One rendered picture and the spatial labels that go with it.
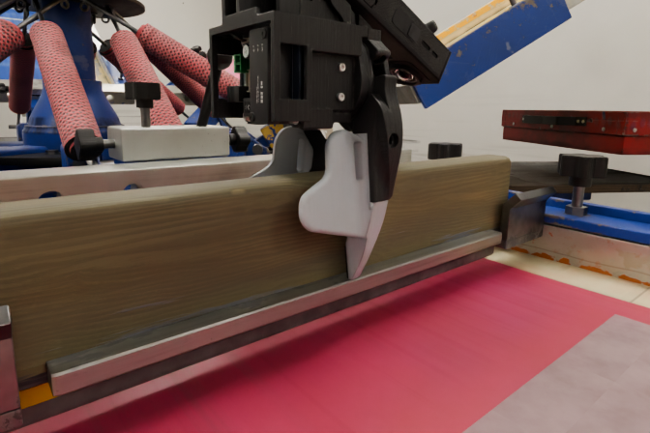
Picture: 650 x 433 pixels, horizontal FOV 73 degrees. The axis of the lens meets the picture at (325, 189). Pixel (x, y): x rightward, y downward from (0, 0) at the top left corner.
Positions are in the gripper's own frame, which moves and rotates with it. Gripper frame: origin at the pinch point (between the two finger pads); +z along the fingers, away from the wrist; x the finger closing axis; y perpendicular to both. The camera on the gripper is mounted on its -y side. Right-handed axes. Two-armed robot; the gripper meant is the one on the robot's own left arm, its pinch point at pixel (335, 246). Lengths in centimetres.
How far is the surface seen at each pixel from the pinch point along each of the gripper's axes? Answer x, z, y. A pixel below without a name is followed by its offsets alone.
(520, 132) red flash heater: -40, -3, -104
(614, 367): 14.6, 5.3, -9.0
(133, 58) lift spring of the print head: -60, -17, -5
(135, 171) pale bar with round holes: -21.9, -3.0, 6.5
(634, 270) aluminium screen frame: 10.8, 4.2, -25.4
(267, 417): 5.7, 5.3, 9.0
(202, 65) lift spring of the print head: -64, -17, -20
